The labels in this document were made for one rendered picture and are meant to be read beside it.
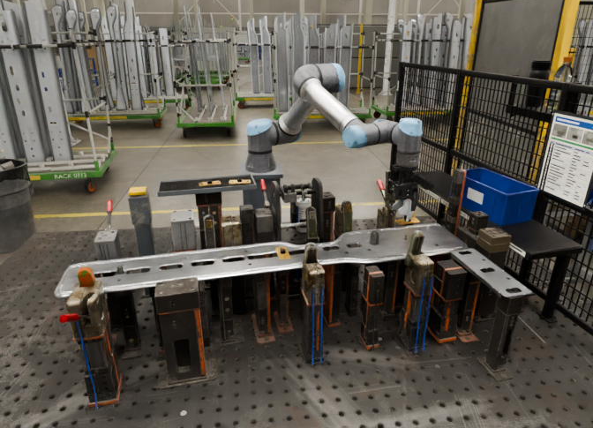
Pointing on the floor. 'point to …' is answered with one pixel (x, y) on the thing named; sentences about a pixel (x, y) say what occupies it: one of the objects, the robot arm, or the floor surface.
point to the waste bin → (15, 205)
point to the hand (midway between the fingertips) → (408, 216)
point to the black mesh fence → (499, 156)
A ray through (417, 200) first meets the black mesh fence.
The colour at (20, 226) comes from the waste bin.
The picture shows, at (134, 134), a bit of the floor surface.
